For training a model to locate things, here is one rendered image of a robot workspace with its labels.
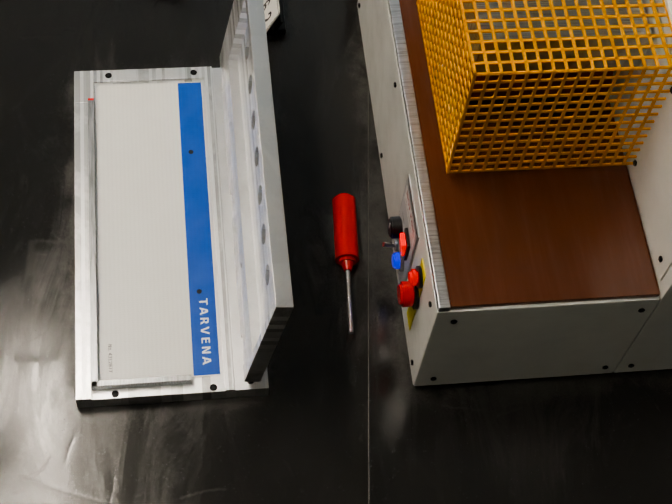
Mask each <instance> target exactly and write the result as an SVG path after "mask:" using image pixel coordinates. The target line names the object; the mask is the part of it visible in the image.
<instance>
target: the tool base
mask: <svg viewBox="0 0 672 504"><path fill-rule="evenodd" d="M191 70H196V71H197V74H196V75H191V73H190V71H191ZM106 73H111V74H112V77H111V78H106V77H105V74H106ZM197 81H198V82H201V83H202V87H203V102H204V117H205V132H206V147H207V162H208V177H209V192H210V207H211V222H212V237H213V252H214V267H215V282H216V297H217V312H218V327H219V342H220V357H221V374H220V375H218V376H209V377H194V378H192V384H184V385H169V386H154V387H139V388H123V389H108V390H93V391H92V389H91V353H90V264H89V174H88V98H94V103H95V160H96V228H97V297H98V366H99V380H101V365H100V300H99V235H98V170H97V105H96V88H97V87H98V86H99V85H115V84H142V83H169V82H197ZM222 88H223V77H222V68H212V67H211V66H210V67H183V68H155V69H127V70H98V71H74V161H75V373H76V403H77V407H78V408H85V407H100V406H115V405H130V404H145V403H160V402H174V401H189V400H204V399H219V398H234V397H249V396H264V395H268V393H269V383H268V371H267V368H266V370H265V372H264V374H263V377H262V379H261V381H260V382H244V374H243V365H244V351H243V338H241V334H240V321H239V308H238V301H237V288H236V275H235V255H234V242H233V229H232V217H233V208H232V195H230V189H229V176H228V166H227V156H226V143H225V129H224V110H223V97H222ZM211 384H216V385H217V390H216V391H211V390H210V385H211ZM114 390H117V391H118V392H119V396H118V397H116V398H114V397H112V392H113V391H114Z"/></svg>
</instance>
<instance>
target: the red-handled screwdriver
mask: <svg viewBox="0 0 672 504"><path fill-rule="evenodd" d="M332 205H333V226H334V247H335V262H336V263H337V264H339V265H340V266H342V268H343V270H344V272H345V278H346V297H347V317H348V333H349V334H353V333H354V330H353V312H352V293H351V275H350V272H351V271H352V267H353V266H354V265H355V264H356V263H357V262H358V261H359V250H358V233H357V216H356V199H355V197H354V196H352V195H350V194H348V193H340V194H338V195H337V196H335V197H334V198H333V200H332Z"/></svg>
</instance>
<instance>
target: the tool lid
mask: <svg viewBox="0 0 672 504"><path fill-rule="evenodd" d="M219 58H220V68H222V77H223V88H222V97H223V110H224V129H225V143H226V156H227V166H228V176H229V189H230V195H232V208H233V217H232V229H233V242H234V255H235V275H236V288H237V301H238V308H239V321H240V334H241V338H243V351H244V365H243V374H244V382H260V381H261V379H262V377H263V374H264V372H265V370H266V368H267V365H268V363H269V361H270V359H271V357H272V354H273V352H274V350H275V348H276V346H277V343H278V341H279V339H280V337H281V334H282V332H283V330H284V328H285V326H286V323H287V321H288V319H289V317H290V315H291V312H292V310H293V308H294V304H293V294H292V284H291V274H290V264H289V254H288V244H287V234H286V224H285V214H284V204H283V194H282V184H281V174H280V164H279V154H278V144H277V134H276V124H275V114H274V104H273V94H272V84H271V74H270V64H269V54H268V44H267V34H266V24H265V14H264V4H263V0H234V1H233V5H232V9H231V13H230V17H229V21H228V25H227V29H226V33H225V37H224V41H223V45H222V49H221V53H220V57H219Z"/></svg>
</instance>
